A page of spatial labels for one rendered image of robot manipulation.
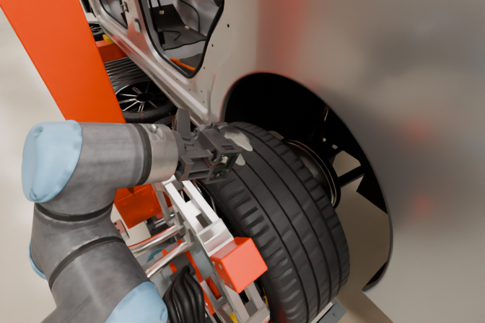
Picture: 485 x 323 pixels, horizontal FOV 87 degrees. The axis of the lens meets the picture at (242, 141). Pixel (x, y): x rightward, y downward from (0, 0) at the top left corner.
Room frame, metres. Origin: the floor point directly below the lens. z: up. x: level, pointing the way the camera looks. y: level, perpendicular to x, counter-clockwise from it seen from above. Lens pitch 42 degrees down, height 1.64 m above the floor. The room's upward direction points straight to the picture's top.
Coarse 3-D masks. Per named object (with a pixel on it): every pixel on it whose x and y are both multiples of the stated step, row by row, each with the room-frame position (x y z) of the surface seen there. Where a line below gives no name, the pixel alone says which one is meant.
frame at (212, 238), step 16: (160, 192) 0.54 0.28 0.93; (176, 192) 0.39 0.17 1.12; (192, 192) 0.39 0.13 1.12; (208, 208) 0.34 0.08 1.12; (192, 224) 0.30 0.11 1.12; (224, 224) 0.31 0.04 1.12; (176, 240) 0.49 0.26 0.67; (208, 240) 0.27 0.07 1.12; (224, 240) 0.27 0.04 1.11; (208, 256) 0.24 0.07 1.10; (208, 288) 0.34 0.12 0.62; (224, 288) 0.20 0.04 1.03; (256, 288) 0.21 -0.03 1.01; (224, 304) 0.28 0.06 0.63; (240, 304) 0.18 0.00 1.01; (256, 304) 0.18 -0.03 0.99; (224, 320) 0.23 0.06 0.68; (240, 320) 0.16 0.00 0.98; (256, 320) 0.16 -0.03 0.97
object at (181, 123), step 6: (180, 108) 0.43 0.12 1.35; (180, 114) 0.40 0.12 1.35; (186, 114) 0.41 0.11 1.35; (174, 120) 0.40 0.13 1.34; (180, 120) 0.37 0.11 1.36; (186, 120) 0.38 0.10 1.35; (174, 126) 0.39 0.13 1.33; (180, 126) 0.35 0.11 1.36; (186, 126) 0.36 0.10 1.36; (180, 132) 0.33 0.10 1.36; (186, 132) 0.34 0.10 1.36; (186, 138) 0.32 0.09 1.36
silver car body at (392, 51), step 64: (128, 0) 1.71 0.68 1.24; (192, 0) 2.82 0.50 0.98; (256, 0) 0.73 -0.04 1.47; (320, 0) 0.57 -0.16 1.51; (384, 0) 0.47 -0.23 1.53; (448, 0) 0.40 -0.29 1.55; (192, 64) 1.79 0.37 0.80; (256, 64) 0.72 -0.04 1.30; (320, 64) 0.55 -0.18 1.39; (384, 64) 0.44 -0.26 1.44; (448, 64) 0.37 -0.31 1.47; (384, 128) 0.40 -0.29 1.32; (448, 128) 0.33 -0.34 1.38; (448, 192) 0.29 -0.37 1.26; (448, 256) 0.23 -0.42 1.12; (448, 320) 0.16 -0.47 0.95
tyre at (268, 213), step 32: (256, 128) 0.58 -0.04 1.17; (256, 160) 0.45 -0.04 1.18; (288, 160) 0.45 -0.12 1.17; (224, 192) 0.36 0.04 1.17; (256, 192) 0.36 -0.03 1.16; (288, 192) 0.38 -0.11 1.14; (320, 192) 0.39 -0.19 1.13; (256, 224) 0.29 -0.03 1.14; (288, 224) 0.31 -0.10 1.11; (320, 224) 0.32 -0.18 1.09; (288, 256) 0.25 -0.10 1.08; (320, 256) 0.27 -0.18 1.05; (288, 288) 0.20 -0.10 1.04; (320, 288) 0.22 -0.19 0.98; (288, 320) 0.16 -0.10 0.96
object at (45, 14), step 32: (0, 0) 0.63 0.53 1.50; (32, 0) 0.66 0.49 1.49; (64, 0) 0.70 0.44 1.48; (32, 32) 0.64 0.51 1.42; (64, 32) 0.68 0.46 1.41; (64, 64) 0.66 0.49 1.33; (96, 64) 0.71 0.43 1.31; (64, 96) 0.64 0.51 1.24; (96, 96) 0.69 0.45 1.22; (128, 192) 0.67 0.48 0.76; (128, 224) 0.63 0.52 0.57
